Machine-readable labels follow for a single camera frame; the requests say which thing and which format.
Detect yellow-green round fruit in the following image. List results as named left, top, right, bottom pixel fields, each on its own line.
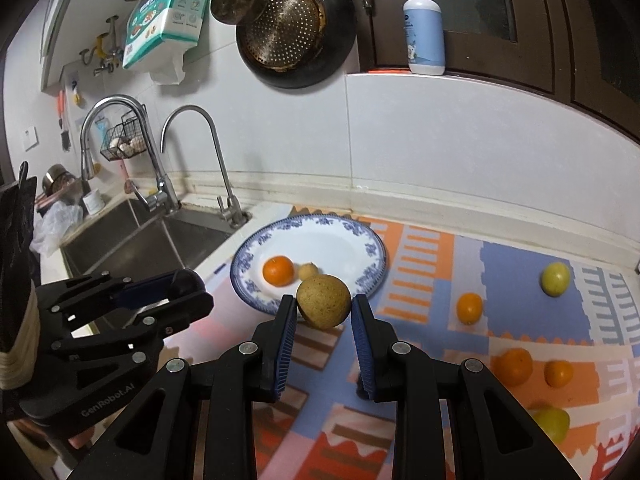
left=530, top=406, right=571, bottom=443
left=540, top=261, right=572, bottom=297

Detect garlic bulbs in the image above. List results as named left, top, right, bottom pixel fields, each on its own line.
left=109, top=136, right=143, bottom=157

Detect white cup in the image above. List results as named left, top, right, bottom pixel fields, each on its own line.
left=81, top=191, right=106, bottom=216

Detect white pump soap bottle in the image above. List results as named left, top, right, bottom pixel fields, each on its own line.
left=403, top=0, right=447, bottom=76

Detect red-handled brush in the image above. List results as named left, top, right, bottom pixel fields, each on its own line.
left=57, top=89, right=72, bottom=152

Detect perforated golden strainer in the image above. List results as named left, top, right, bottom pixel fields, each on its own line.
left=247, top=0, right=327, bottom=69

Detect black frying pan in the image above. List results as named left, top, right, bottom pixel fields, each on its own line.
left=236, top=0, right=357, bottom=90

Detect stainless steel sink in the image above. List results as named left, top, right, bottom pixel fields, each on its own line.
left=60, top=197, right=236, bottom=282

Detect person's left hand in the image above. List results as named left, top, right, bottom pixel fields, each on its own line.
left=67, top=430, right=98, bottom=456

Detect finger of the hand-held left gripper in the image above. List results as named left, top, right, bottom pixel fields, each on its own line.
left=49, top=290, right=215, bottom=362
left=36, top=268, right=207, bottom=332

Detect dark wooden window frame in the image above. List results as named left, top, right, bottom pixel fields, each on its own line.
left=347, top=0, right=640, bottom=142

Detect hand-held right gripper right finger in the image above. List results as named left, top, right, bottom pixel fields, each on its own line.
left=350, top=295, right=583, bottom=480

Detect green and white paper pack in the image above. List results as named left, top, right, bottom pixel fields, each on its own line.
left=121, top=0, right=212, bottom=86

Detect orange mandarin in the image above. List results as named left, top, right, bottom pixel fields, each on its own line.
left=456, top=292, right=484, bottom=325
left=492, top=347, right=534, bottom=387
left=544, top=360, right=574, bottom=387
left=262, top=255, right=295, bottom=287

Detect colourful patterned foam mat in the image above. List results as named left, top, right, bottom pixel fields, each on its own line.
left=165, top=204, right=640, bottom=480

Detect clear plastic bag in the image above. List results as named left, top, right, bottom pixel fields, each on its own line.
left=30, top=202, right=84, bottom=257

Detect metal pot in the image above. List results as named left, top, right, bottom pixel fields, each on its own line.
left=42, top=164, right=77, bottom=197

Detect wall tap with yellow handle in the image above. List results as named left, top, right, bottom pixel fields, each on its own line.
left=80, top=16, right=126, bottom=77

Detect thin steel gooseneck faucet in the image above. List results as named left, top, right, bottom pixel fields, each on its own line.
left=161, top=105, right=249, bottom=227

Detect brown round fruit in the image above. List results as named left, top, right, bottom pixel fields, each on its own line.
left=296, top=274, right=352, bottom=330

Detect person's left forearm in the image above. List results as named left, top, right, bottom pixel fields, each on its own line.
left=0, top=161, right=40, bottom=393

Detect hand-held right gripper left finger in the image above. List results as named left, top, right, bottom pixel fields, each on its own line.
left=67, top=294, right=299, bottom=480

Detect blue and white plate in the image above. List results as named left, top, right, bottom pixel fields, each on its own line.
left=230, top=214, right=388, bottom=317

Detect tall steel pull-down faucet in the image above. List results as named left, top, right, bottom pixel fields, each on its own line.
left=80, top=95, right=182, bottom=214

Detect black wire basket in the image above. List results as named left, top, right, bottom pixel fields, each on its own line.
left=99, top=109, right=152, bottom=162

